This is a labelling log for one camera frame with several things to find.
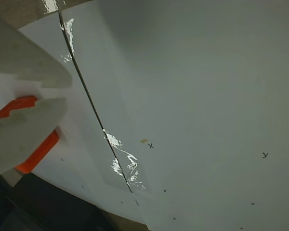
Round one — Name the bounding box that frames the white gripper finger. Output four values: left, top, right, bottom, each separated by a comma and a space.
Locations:
0, 98, 68, 179
0, 12, 73, 89

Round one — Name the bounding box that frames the orange square block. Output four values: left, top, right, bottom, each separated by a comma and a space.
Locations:
0, 95, 61, 175

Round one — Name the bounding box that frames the dark brown cardboard box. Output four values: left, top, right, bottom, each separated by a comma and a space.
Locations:
0, 172, 114, 231

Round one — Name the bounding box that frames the clear adhesive tape strip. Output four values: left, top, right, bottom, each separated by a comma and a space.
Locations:
42, 0, 76, 64
102, 128, 147, 193

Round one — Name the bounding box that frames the white paper sheet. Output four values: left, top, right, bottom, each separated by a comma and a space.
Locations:
0, 11, 138, 207
59, 0, 289, 231

